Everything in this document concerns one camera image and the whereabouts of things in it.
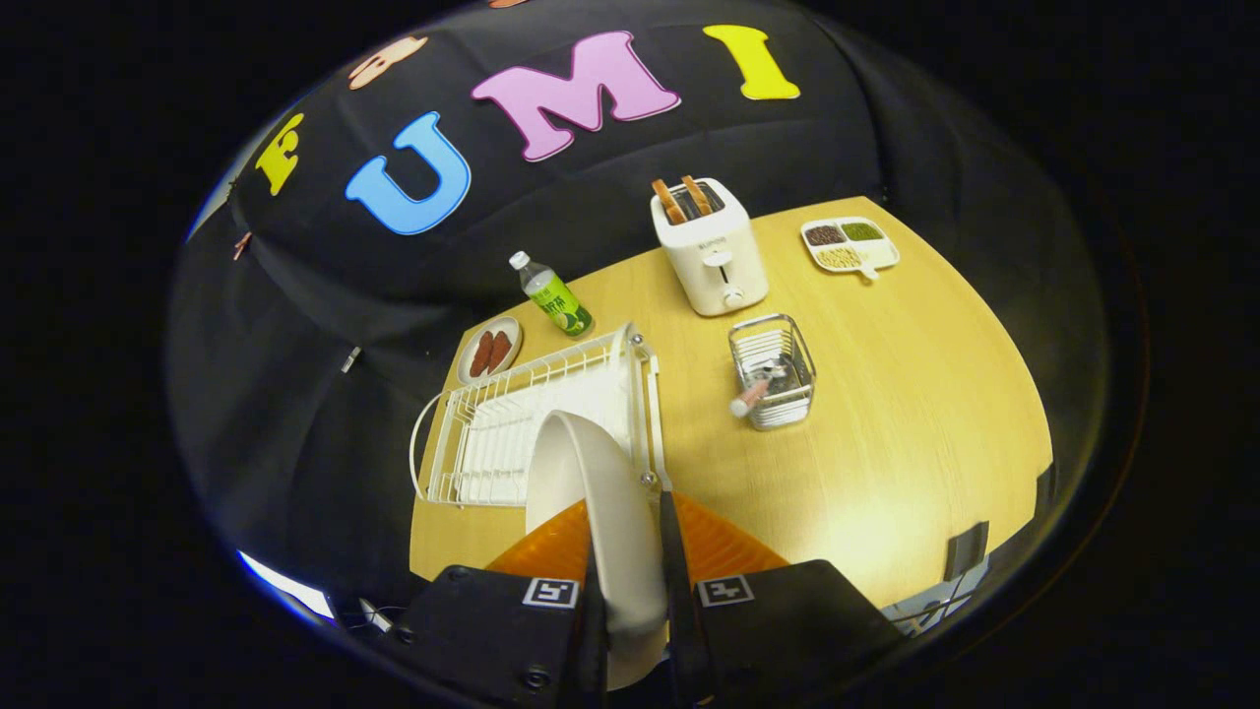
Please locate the white divided dish with beans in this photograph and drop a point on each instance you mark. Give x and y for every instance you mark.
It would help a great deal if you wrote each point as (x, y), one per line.
(886, 251)

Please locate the white plate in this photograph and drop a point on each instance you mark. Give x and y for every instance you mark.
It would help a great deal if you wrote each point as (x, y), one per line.
(610, 512)

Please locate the small round saucer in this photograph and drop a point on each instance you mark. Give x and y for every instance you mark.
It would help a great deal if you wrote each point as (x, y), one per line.
(514, 330)

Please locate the silver cloth clip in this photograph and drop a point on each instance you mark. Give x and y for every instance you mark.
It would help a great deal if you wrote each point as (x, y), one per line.
(350, 359)

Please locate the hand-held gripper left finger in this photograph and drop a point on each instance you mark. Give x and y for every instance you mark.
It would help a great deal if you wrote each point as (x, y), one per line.
(597, 650)

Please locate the white toaster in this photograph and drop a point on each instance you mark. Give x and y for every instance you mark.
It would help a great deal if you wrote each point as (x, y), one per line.
(714, 261)

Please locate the black table edge bracket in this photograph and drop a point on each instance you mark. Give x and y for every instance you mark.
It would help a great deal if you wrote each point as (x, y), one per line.
(1045, 489)
(967, 549)

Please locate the red cloth clip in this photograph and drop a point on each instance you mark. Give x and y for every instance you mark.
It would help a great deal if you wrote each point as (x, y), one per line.
(242, 245)

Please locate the metal spoon with white end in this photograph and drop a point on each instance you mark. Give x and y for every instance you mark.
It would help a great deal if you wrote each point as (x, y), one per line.
(748, 398)

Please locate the toast slice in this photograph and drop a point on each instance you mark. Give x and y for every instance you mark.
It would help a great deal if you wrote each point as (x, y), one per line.
(669, 202)
(697, 195)

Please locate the green label drink bottle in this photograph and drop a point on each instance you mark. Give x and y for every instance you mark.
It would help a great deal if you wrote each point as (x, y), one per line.
(556, 300)

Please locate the black backdrop cloth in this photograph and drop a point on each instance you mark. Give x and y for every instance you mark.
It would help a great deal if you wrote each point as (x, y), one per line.
(295, 394)

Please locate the red sausage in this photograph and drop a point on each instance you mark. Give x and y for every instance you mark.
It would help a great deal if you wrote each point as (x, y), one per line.
(480, 356)
(500, 351)

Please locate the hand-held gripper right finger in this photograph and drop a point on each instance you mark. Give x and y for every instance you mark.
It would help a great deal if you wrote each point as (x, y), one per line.
(679, 611)

